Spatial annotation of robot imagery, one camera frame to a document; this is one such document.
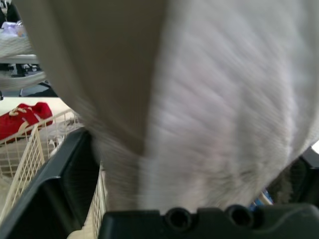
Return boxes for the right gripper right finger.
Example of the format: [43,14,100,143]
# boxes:
[267,146,319,208]

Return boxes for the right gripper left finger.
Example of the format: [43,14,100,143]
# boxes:
[0,128,101,239]

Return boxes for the large white and beige shoe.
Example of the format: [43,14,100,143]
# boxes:
[14,0,319,215]

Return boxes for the red shoe with cream laces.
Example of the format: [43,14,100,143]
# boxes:
[0,101,54,144]

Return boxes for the cream wire basket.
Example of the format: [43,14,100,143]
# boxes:
[0,109,108,239]

